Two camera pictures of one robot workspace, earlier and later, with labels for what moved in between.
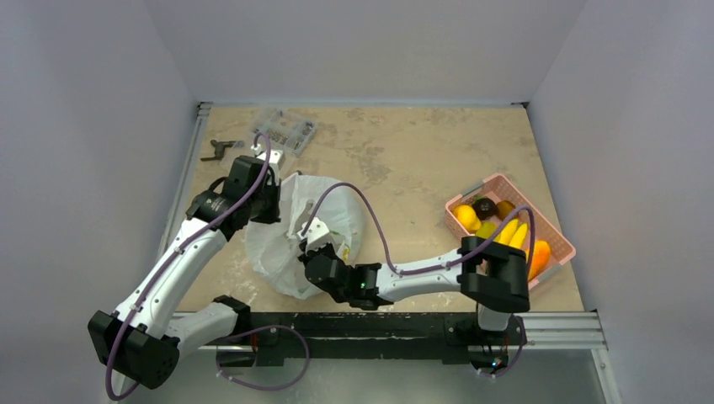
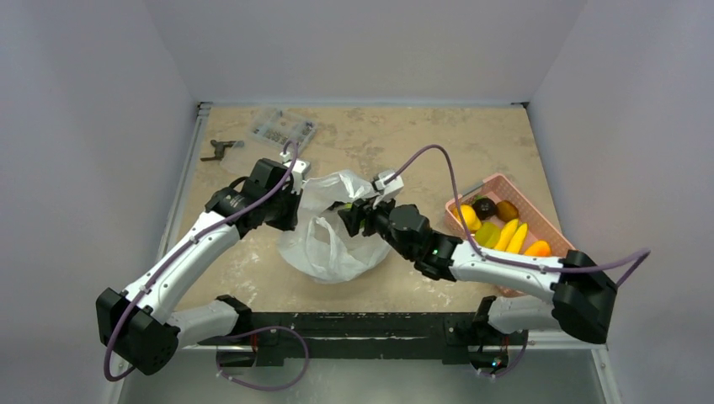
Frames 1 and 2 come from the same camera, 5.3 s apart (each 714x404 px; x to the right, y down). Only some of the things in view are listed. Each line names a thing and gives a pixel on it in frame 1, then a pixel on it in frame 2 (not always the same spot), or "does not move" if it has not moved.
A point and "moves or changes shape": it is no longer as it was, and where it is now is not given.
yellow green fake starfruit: (487, 230) does not move
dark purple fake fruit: (484, 208) does not move
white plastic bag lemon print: (273, 247) moves or changes shape
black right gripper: (311, 260) -> (359, 216)
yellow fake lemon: (466, 216) does not move
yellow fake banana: (505, 235) does not move
